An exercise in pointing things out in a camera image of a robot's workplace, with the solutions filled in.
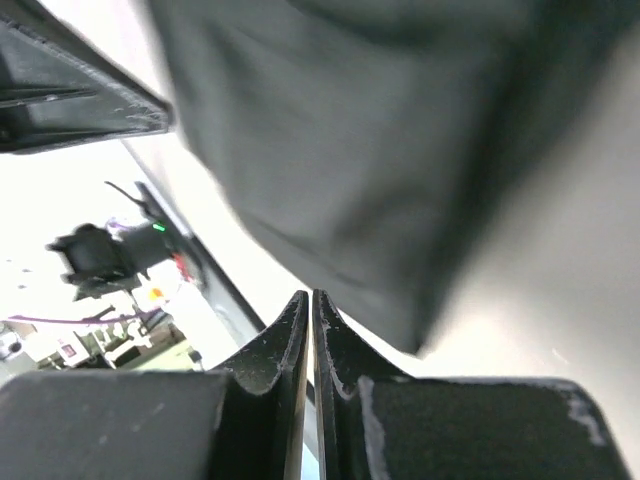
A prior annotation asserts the black t shirt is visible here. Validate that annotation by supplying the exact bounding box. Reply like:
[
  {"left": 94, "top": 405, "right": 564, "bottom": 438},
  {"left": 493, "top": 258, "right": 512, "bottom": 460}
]
[{"left": 147, "top": 1, "right": 639, "bottom": 354}]

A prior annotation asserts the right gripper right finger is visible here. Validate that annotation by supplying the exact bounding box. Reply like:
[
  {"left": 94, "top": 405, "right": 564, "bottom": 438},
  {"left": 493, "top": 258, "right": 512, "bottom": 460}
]
[{"left": 312, "top": 290, "right": 630, "bottom": 479}]

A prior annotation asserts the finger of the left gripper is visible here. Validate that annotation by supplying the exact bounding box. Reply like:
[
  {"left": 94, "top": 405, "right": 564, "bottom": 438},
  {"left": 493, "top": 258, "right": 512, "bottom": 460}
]
[{"left": 1, "top": 1, "right": 173, "bottom": 153}]

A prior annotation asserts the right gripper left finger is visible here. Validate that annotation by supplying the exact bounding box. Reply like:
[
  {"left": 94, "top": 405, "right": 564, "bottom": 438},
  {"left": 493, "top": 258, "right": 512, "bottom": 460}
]
[{"left": 1, "top": 291, "right": 308, "bottom": 479}]

